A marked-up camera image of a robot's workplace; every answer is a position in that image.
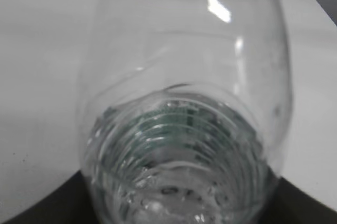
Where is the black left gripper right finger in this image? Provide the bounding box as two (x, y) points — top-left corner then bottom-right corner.
(268, 178), (336, 224)

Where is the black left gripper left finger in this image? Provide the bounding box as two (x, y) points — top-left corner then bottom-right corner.
(0, 170), (106, 224)

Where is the clear water bottle green label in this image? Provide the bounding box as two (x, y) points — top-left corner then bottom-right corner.
(77, 0), (293, 223)

